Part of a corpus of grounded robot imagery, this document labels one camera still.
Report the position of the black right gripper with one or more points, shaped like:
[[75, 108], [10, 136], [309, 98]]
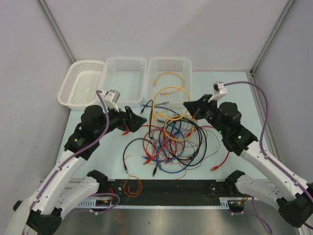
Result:
[[196, 108]]

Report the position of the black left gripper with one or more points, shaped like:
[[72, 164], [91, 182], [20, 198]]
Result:
[[128, 120]]

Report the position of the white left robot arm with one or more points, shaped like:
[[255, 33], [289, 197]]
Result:
[[44, 211]]

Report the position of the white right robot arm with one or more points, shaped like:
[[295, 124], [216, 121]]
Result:
[[287, 192]]

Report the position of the clear right plastic basket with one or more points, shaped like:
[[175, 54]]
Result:
[[169, 79]]

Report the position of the clear plastic basket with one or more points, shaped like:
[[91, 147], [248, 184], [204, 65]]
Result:
[[169, 79], [126, 75]]

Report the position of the clear middle plastic basket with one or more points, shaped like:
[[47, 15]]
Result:
[[126, 75]]

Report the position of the cream perforated plastic basket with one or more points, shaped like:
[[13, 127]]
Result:
[[80, 84]]

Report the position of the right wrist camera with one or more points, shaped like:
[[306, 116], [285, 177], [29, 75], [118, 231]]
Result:
[[220, 90]]

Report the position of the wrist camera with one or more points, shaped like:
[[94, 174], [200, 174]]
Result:
[[110, 98], [220, 90]]

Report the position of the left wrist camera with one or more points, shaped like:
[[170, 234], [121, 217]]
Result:
[[110, 98]]

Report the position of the black mounting base plate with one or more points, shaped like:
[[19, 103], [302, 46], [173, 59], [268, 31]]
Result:
[[173, 192]]

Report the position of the white slotted cable duct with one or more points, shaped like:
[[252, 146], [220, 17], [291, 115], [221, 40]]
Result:
[[95, 204]]

